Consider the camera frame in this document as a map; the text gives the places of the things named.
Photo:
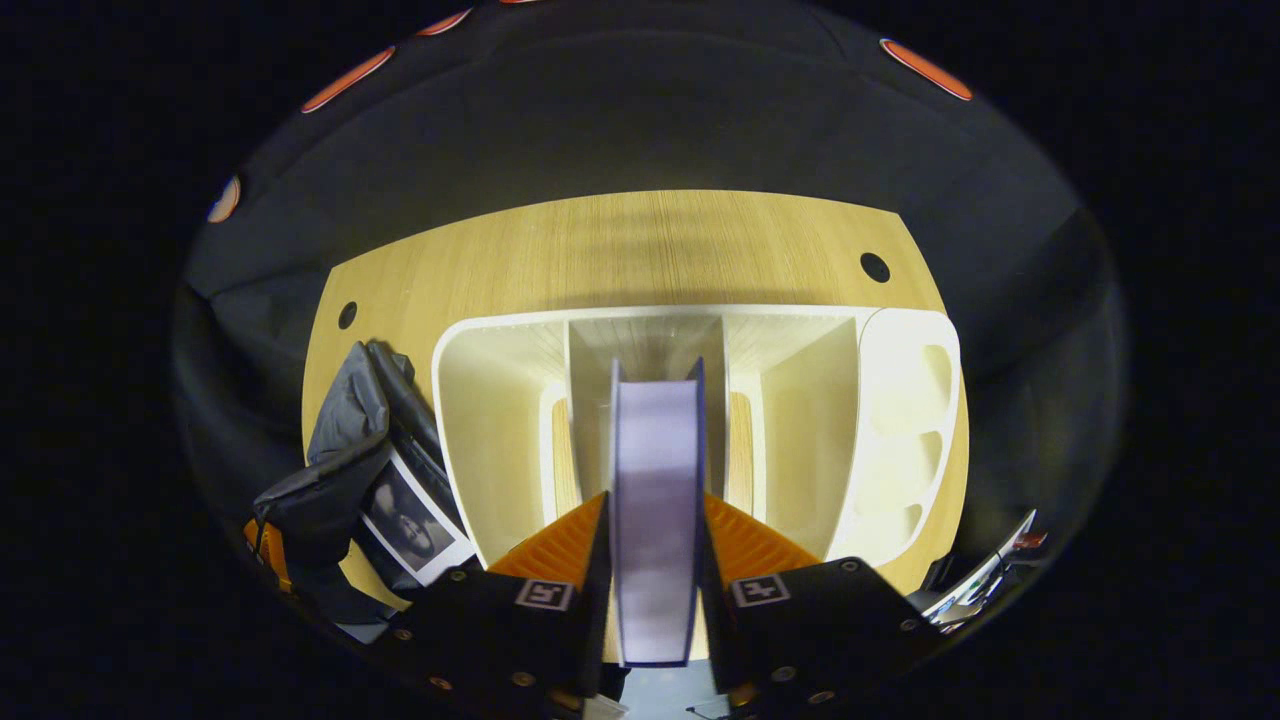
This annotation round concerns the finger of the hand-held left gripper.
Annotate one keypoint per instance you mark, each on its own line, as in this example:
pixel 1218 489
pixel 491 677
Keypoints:
pixel 270 555

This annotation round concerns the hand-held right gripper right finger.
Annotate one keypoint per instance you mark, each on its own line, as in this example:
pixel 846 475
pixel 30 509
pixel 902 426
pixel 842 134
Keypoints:
pixel 810 630

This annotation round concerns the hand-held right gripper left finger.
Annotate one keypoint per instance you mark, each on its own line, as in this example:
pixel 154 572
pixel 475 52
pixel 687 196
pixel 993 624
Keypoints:
pixel 490 640

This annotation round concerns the white book with black spine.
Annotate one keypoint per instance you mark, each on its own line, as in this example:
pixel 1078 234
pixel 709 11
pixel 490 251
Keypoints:
pixel 415 525

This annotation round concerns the grey schoolbag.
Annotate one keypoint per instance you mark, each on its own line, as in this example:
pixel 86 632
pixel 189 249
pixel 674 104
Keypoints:
pixel 340 430

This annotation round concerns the white bookshelf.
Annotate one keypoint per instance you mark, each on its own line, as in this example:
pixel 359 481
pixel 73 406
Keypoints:
pixel 800 440

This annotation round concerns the blue book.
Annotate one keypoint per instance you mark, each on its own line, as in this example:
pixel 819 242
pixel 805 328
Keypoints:
pixel 655 500

